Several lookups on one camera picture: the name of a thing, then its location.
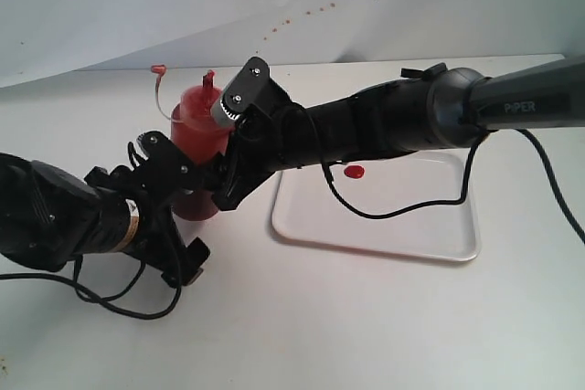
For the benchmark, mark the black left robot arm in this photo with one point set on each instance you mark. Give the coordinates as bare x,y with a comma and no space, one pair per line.
50,217

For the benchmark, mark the white paper backdrop sheet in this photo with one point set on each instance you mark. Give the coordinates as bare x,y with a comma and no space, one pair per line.
137,6

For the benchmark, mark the red sauce squeeze bottle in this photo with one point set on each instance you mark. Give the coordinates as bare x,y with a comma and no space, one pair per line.
196,134

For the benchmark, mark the white rectangular plastic tray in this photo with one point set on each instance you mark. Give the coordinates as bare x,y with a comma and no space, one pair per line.
305,213

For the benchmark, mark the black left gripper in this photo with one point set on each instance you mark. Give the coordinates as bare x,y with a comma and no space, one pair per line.
144,228

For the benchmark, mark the red sauce blob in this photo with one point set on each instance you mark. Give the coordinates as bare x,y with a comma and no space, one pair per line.
354,171

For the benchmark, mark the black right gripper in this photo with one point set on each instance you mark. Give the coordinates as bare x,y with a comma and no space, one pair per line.
270,133

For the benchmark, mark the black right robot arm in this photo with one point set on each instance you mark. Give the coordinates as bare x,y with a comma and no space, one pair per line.
431,109

